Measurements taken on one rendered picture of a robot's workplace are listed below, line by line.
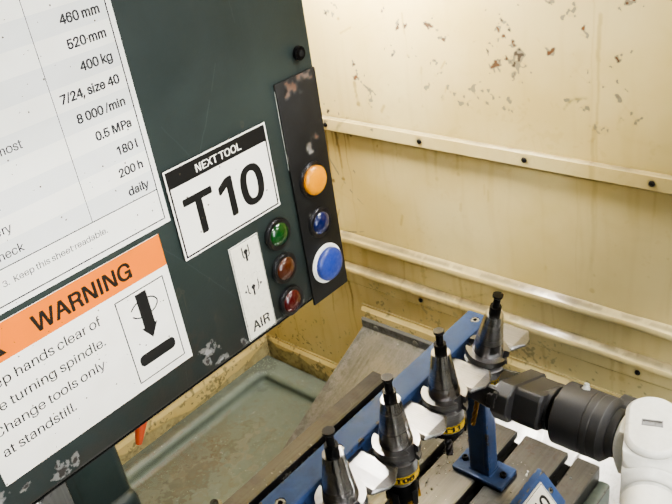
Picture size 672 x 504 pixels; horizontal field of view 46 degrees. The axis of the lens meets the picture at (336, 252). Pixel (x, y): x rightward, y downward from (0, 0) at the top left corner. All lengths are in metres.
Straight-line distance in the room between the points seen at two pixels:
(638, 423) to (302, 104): 0.61
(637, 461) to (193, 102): 0.68
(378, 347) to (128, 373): 1.31
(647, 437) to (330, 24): 0.95
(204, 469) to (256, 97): 1.51
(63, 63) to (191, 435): 1.67
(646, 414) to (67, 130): 0.79
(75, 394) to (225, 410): 1.61
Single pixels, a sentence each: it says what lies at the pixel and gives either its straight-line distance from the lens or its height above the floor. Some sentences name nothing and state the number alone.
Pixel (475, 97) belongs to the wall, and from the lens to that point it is 1.42.
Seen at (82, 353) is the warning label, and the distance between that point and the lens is 0.55.
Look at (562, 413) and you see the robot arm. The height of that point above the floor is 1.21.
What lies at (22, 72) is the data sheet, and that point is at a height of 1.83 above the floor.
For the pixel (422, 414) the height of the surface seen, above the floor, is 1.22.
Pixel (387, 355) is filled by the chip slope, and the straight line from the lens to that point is 1.82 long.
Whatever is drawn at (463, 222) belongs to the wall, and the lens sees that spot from 1.55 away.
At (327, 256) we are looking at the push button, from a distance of 0.67.
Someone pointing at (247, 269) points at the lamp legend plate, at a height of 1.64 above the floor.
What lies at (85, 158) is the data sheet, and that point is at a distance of 0.51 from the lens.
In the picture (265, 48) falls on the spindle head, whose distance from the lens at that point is 0.60.
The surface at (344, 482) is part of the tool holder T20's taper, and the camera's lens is 0.95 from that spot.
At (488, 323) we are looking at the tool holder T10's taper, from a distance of 1.13.
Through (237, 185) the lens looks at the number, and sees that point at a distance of 0.59.
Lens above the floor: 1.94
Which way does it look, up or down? 30 degrees down
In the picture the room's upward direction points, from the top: 9 degrees counter-clockwise
